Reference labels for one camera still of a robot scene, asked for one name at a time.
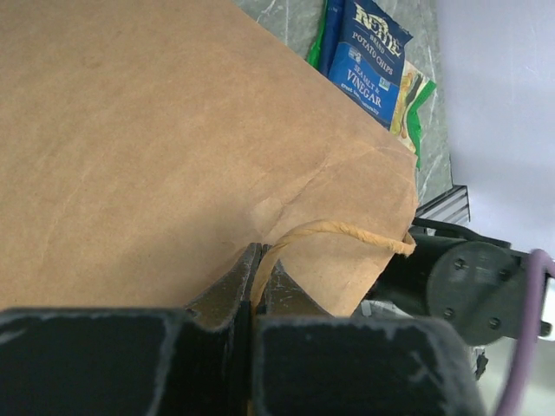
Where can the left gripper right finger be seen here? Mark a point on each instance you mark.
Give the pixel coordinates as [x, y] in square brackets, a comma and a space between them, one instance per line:
[306, 362]

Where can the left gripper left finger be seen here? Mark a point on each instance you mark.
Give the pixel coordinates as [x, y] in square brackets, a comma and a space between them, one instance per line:
[191, 360]

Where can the blue kettle potato chips bag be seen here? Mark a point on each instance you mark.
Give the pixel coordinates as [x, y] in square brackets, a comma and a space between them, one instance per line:
[369, 59]

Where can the blue white snack bag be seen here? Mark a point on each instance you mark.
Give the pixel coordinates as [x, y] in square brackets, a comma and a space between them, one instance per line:
[332, 23]

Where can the brown paper bag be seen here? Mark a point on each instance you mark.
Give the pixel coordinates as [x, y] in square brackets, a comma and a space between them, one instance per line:
[144, 144]

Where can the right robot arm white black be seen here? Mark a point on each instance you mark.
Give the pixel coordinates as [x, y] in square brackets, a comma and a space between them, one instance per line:
[476, 283]

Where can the aluminium mounting rail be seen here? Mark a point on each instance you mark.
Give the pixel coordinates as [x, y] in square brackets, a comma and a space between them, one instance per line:
[451, 207]

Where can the green cassava chips bag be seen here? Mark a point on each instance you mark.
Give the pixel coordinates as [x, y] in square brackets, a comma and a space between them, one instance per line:
[415, 89]

